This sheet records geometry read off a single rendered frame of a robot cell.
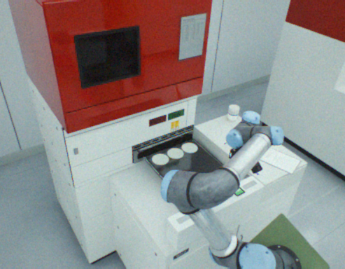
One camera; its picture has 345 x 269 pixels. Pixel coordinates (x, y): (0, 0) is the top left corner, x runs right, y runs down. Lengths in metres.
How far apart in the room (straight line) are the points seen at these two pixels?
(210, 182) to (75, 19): 0.82
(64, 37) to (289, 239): 1.23
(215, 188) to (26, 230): 2.09
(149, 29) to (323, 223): 2.22
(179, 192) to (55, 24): 0.79
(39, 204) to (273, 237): 2.06
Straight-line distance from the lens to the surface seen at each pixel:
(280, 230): 1.52
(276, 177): 1.81
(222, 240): 1.28
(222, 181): 1.00
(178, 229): 1.48
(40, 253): 2.69
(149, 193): 1.81
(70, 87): 1.47
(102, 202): 2.05
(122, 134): 1.79
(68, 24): 1.38
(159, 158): 1.90
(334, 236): 3.02
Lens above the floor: 2.14
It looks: 37 degrees down
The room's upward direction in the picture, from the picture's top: 3 degrees clockwise
